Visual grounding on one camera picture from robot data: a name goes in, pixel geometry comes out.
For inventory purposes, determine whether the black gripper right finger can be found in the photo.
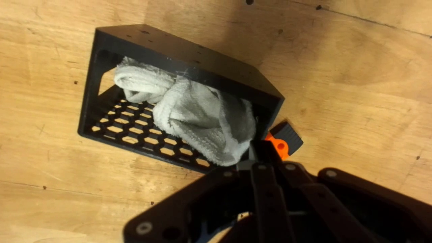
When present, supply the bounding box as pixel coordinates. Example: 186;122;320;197
271;161;432;243

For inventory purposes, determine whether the black perforated box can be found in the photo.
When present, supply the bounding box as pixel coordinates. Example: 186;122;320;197
75;23;286;176

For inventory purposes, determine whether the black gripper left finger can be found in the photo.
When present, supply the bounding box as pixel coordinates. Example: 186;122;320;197
121;162;289;243

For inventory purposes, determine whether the white terry towel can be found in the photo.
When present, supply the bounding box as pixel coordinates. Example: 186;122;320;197
112;56;258;169

